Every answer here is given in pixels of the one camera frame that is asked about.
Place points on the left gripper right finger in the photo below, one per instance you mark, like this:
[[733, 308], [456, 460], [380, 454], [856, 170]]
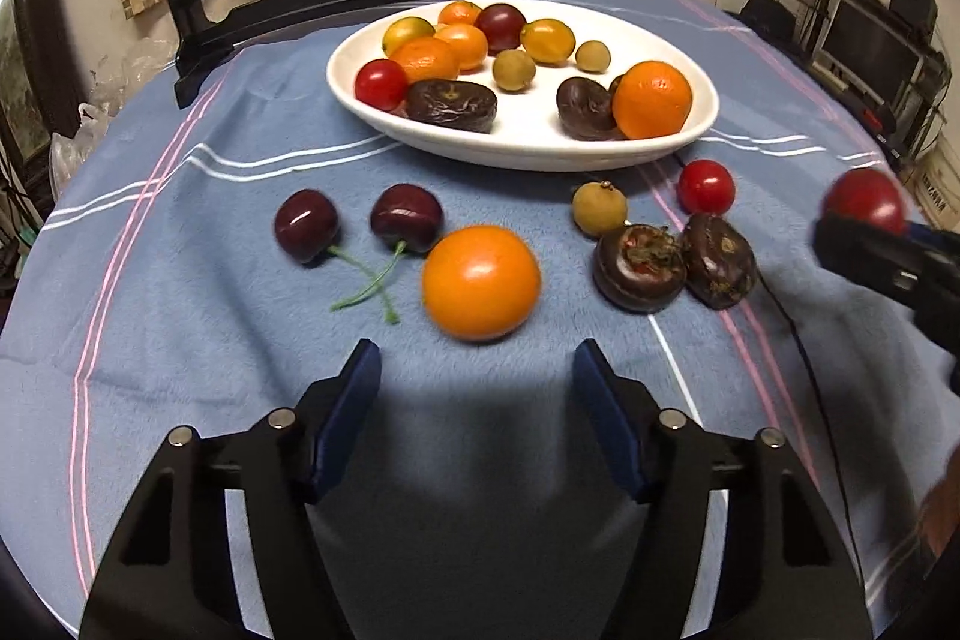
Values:
[[785, 572]]

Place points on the dark red plum small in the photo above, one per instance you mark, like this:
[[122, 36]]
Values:
[[869, 196]]

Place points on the dark water chestnut front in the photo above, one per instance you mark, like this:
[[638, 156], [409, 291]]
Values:
[[585, 110]]

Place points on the dark cherry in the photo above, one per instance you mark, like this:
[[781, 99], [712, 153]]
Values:
[[408, 213], [306, 225]]

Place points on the red cherry tomato back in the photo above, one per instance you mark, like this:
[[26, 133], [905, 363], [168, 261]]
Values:
[[705, 186]]

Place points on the large orange mandarin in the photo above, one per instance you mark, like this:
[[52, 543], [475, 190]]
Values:
[[652, 99]]

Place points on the dark chestnut hidden right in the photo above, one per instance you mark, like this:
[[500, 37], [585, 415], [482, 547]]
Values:
[[721, 268]]

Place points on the dark water chestnut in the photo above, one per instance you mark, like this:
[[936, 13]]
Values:
[[639, 268], [585, 110]]

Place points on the red cherry tomato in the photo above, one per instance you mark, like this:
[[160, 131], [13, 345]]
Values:
[[705, 186], [381, 84]]

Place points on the large dark passion fruit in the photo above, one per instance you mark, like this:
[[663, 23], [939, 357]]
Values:
[[460, 105]]

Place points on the right human hand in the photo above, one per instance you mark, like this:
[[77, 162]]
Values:
[[940, 513]]

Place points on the small orange tomato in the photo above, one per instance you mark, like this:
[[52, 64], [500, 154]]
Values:
[[469, 44]]

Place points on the smooth orange tomato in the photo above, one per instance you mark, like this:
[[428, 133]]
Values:
[[480, 283]]

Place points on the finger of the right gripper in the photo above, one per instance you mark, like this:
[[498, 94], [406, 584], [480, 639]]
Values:
[[944, 240], [886, 263]]

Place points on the black speaker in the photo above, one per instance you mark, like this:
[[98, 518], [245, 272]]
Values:
[[918, 15]]

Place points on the rough orange mandarin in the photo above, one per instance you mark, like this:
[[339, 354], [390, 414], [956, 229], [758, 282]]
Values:
[[427, 58]]

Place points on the small orange kumquat mandarin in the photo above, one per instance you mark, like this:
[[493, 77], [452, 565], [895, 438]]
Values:
[[460, 12]]

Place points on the dark cherry right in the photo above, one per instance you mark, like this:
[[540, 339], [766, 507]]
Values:
[[408, 213]]

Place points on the plastic bags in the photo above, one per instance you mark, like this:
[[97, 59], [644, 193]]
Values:
[[116, 81]]

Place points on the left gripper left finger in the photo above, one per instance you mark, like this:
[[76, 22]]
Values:
[[167, 571]]

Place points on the computer monitor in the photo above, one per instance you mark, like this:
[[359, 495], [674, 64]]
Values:
[[860, 52]]

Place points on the dark red plum large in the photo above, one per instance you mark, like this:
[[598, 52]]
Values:
[[502, 25]]

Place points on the dark water chestnut back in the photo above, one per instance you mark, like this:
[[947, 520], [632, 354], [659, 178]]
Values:
[[639, 268]]

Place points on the longan front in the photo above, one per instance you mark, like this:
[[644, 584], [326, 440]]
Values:
[[513, 70]]

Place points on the dark cherry left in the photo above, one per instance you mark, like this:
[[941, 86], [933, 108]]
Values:
[[306, 225]]

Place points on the longan back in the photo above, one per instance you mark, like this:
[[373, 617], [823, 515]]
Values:
[[598, 207]]

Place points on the orange yellow tomato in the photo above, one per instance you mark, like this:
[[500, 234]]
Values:
[[548, 41]]

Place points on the blue striped tablecloth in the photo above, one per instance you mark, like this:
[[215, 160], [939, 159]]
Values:
[[476, 504]]

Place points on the yellow green tomato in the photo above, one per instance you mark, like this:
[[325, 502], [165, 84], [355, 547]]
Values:
[[404, 30]]

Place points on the cardboard box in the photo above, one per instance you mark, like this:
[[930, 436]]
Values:
[[936, 187]]

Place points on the longan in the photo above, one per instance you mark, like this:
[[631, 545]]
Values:
[[598, 207], [513, 70], [593, 57]]

